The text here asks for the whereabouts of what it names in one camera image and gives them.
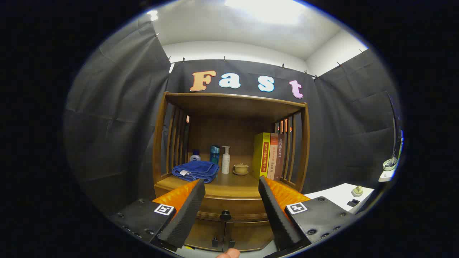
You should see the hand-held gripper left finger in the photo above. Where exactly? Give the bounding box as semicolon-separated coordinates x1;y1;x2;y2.
108;178;206;252

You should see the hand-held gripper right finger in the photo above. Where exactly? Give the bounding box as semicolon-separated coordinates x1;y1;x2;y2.
258;176;359;253

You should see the brown wooden drawer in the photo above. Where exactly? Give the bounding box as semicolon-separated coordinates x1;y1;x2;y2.
194;195;272;223

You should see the wooden cabinet door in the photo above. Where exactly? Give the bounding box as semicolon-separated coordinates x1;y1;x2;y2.
185;219;226;251
223;220;275;252

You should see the wooden countertop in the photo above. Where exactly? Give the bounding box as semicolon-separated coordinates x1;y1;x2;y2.
155;172;302;199

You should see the white side cabinet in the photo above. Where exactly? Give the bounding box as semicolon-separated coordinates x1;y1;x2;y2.
304;183;375;215

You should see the brown wooden cabinet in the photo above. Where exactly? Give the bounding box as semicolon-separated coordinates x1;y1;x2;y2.
152;91;311;252

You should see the blue folded towel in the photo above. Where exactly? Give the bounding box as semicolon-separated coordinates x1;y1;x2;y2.
172;161;220;183

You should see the brown book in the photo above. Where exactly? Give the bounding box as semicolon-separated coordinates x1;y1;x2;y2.
273;134;287;181

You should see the orange and cream book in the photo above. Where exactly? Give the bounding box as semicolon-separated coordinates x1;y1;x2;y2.
266;133;279;180

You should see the thick yellow book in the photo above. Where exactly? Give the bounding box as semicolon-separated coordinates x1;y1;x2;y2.
252;132;271;180

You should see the white pump bottle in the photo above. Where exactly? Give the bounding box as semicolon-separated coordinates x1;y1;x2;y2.
221;145;231;175

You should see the white round object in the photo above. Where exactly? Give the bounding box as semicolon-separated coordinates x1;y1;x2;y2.
382;157;398;172

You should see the ceiling light panel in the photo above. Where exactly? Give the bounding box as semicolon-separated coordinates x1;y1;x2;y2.
224;0;311;24

